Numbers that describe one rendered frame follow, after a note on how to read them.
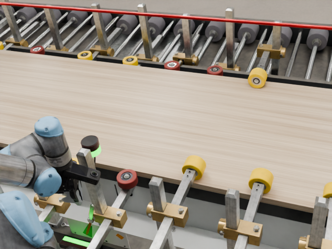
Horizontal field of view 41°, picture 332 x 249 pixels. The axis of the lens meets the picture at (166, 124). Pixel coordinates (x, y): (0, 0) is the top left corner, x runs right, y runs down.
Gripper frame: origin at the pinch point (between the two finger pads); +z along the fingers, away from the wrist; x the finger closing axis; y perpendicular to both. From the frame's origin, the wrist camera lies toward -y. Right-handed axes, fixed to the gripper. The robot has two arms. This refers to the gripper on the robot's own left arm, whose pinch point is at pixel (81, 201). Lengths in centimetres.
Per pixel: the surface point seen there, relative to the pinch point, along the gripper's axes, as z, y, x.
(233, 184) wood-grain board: 10, -52, -13
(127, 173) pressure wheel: 10.1, -12.0, -22.2
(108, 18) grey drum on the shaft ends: 19, 16, -177
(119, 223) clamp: 15.3, -10.2, -2.2
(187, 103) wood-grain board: 10, -36, -65
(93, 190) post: 0.9, -3.2, -5.5
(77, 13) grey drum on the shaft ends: 16, 38, -182
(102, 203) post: 8.6, -4.5, -6.4
